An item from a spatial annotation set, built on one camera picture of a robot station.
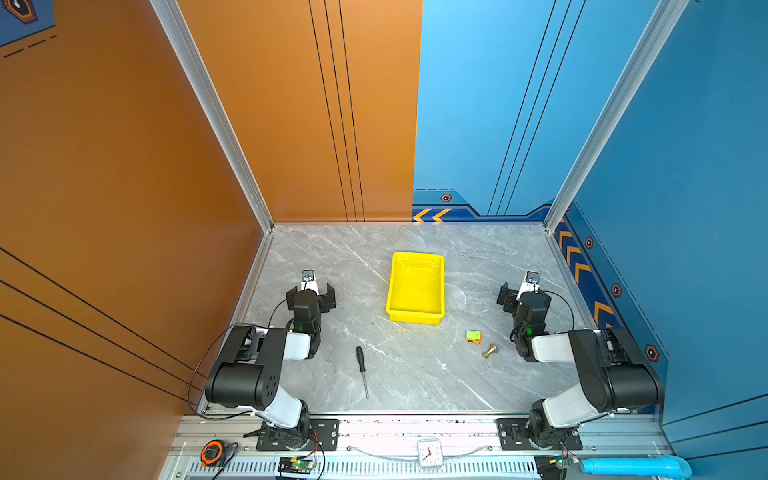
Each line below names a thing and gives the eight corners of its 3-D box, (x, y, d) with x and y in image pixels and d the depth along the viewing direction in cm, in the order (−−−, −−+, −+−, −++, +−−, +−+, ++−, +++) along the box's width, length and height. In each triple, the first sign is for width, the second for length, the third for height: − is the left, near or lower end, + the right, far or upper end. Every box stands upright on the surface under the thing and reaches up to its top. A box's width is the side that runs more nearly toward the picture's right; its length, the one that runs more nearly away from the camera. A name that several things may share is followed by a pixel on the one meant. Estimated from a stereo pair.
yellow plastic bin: (387, 324, 95) (386, 314, 89) (388, 264, 110) (387, 252, 105) (448, 324, 95) (451, 314, 89) (440, 264, 110) (442, 252, 105)
